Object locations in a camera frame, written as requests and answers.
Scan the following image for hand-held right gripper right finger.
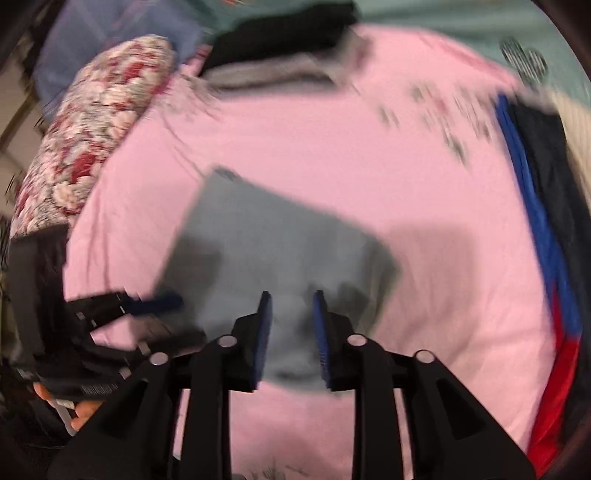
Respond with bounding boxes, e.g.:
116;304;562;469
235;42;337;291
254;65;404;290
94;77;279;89
313;290;539;480

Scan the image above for pink floral bedsheet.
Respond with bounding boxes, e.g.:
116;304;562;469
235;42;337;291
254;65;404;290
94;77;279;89
62;25;559;480

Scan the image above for blue and red garment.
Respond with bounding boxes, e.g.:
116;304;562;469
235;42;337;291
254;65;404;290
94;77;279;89
494;92;583;467

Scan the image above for cream textured blanket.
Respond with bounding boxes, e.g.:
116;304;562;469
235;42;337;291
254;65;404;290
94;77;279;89
549;88;591;171

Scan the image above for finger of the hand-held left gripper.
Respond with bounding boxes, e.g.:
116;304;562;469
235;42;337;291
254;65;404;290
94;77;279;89
69;291;184;330
92;330;208;367

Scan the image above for blue plaid pillow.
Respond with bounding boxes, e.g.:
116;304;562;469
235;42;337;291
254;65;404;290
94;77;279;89
34;0;208;107

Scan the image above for dark navy garment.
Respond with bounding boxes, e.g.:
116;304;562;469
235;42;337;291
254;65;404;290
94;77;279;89
508;104;591;324

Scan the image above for red floral quilt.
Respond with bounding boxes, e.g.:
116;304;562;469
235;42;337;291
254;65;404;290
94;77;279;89
11;36;178;236

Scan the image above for light grey folded pants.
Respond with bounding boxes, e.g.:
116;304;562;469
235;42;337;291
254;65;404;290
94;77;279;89
203;37;370;88

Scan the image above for black folded pants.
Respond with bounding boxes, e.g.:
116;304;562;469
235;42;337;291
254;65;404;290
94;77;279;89
203;2;358;70

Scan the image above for grey-green pants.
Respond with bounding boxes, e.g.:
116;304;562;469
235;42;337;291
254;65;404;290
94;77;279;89
157;166;402;393

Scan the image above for teal heart-print sheet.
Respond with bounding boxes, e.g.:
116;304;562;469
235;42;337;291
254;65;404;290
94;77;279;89
360;0;573;88

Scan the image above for person's left hand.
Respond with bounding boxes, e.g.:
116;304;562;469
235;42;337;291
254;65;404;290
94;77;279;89
34;385;105;430

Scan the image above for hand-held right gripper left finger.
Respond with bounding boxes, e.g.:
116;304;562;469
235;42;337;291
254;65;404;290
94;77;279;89
46;291;273;480

